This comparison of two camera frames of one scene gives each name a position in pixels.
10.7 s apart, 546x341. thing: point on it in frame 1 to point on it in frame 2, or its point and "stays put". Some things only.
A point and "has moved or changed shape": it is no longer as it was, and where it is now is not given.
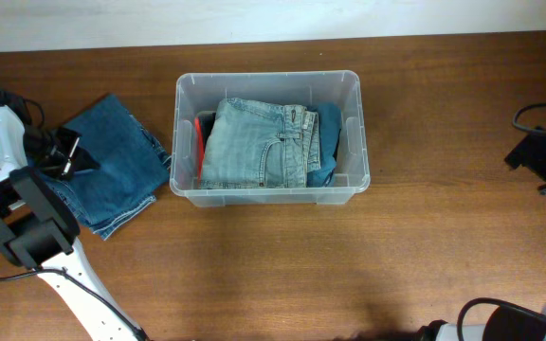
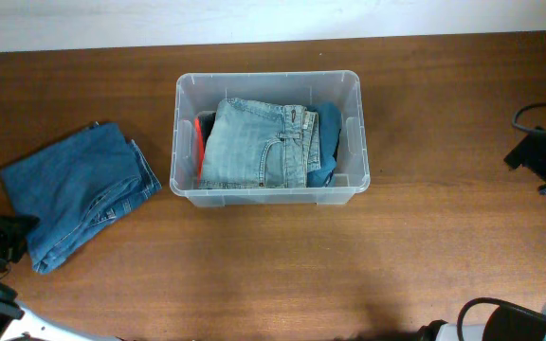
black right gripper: [531, 151] stays put
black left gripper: [64, 154] to [0, 235]
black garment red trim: [203, 123] stays put
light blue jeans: [253, 144] stays put
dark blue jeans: [133, 167] has moved or changed shape
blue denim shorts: [329, 117] stays put
